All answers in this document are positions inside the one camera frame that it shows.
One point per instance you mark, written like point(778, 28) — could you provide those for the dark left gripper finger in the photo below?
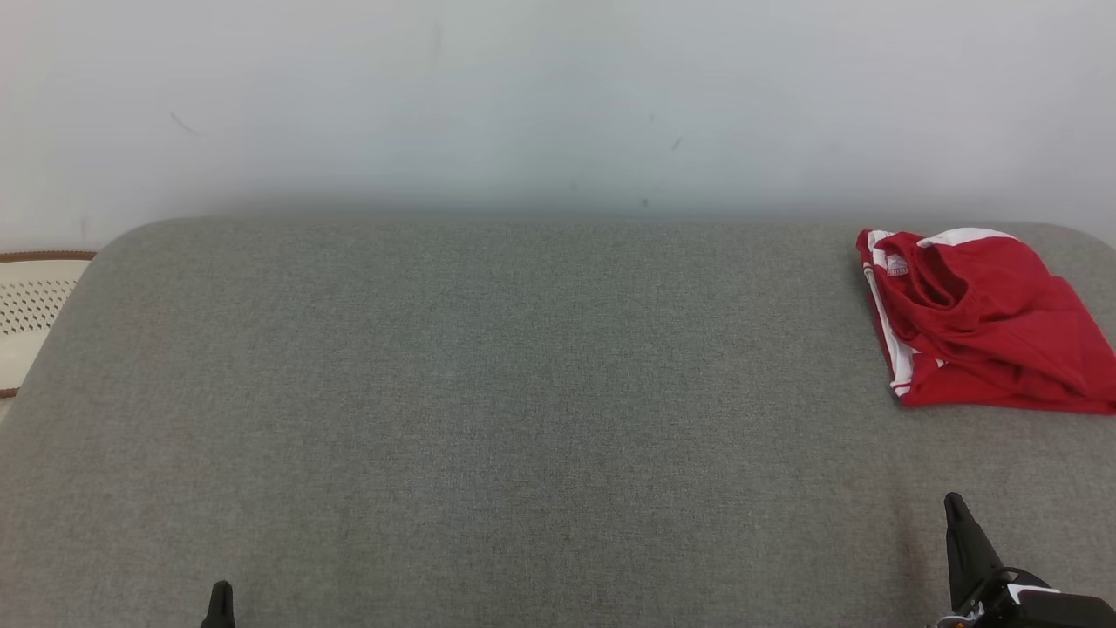
point(220, 610)

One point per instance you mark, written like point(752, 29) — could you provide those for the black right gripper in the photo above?
point(1046, 610)

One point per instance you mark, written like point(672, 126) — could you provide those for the red printed basketball jersey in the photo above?
point(896, 353)

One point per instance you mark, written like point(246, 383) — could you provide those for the red shorts with white stripe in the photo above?
point(1003, 323)

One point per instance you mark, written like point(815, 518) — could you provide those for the cream perforated laundry basket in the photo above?
point(35, 305)

